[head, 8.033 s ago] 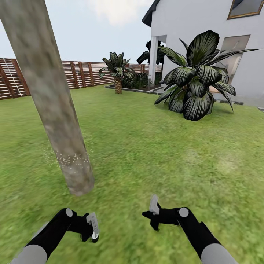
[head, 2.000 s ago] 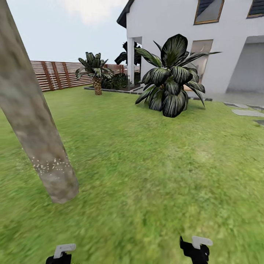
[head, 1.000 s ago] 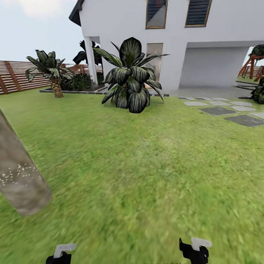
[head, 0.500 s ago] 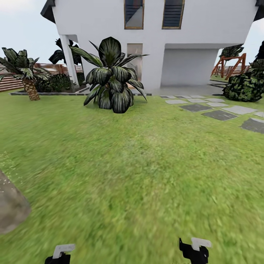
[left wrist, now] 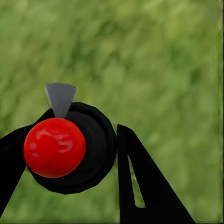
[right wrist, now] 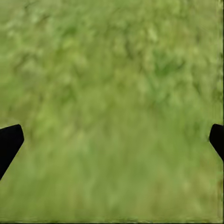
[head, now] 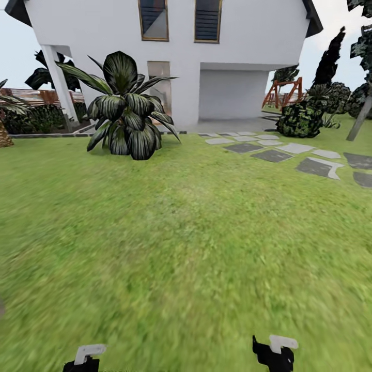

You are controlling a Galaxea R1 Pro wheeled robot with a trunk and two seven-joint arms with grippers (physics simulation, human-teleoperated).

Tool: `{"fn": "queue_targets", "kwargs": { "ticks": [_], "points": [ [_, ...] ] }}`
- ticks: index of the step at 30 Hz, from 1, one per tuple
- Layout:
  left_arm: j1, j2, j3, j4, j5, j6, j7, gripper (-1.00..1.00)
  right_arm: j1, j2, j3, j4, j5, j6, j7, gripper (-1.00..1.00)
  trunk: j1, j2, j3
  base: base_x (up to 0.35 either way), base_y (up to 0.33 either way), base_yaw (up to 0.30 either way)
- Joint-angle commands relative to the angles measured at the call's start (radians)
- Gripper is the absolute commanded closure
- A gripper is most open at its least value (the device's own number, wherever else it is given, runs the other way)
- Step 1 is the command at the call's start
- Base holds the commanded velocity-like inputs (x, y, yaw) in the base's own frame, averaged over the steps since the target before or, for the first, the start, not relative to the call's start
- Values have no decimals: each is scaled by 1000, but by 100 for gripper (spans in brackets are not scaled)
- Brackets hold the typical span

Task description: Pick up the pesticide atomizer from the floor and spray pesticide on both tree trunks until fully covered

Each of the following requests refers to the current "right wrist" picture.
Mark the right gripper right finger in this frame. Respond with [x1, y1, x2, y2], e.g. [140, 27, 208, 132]
[209, 124, 224, 162]

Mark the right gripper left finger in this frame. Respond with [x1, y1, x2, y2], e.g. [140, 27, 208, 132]
[0, 124, 24, 180]

